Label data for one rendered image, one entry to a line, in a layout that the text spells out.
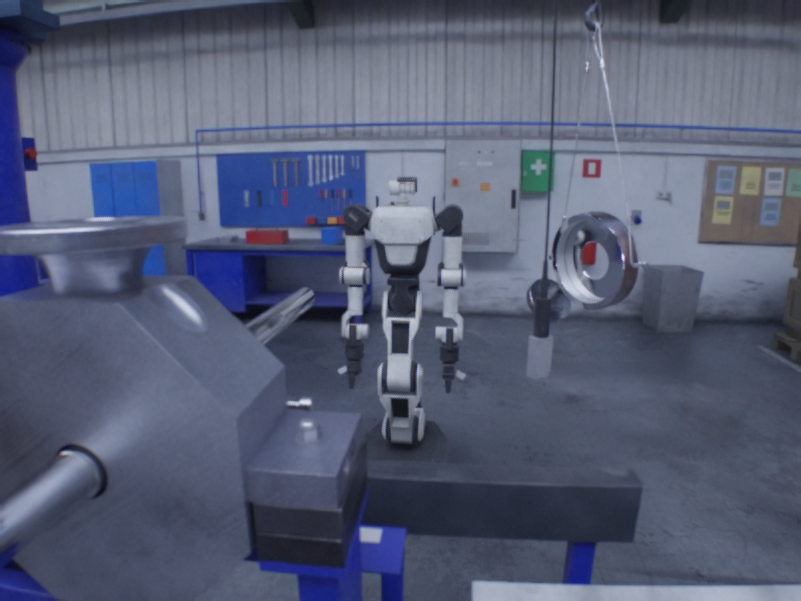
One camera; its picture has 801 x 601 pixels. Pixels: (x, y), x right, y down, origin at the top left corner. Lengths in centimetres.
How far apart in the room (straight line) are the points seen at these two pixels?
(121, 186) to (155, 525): 592
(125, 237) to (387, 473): 71
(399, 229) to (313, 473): 164
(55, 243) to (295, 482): 40
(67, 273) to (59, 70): 724
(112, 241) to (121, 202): 590
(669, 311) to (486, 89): 306
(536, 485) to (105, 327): 84
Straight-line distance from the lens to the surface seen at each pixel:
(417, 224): 219
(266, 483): 69
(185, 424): 69
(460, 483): 110
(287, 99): 627
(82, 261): 73
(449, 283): 226
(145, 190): 638
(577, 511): 116
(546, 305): 150
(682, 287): 576
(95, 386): 74
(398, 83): 598
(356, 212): 227
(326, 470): 67
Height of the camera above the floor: 146
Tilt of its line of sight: 13 degrees down
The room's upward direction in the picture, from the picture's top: straight up
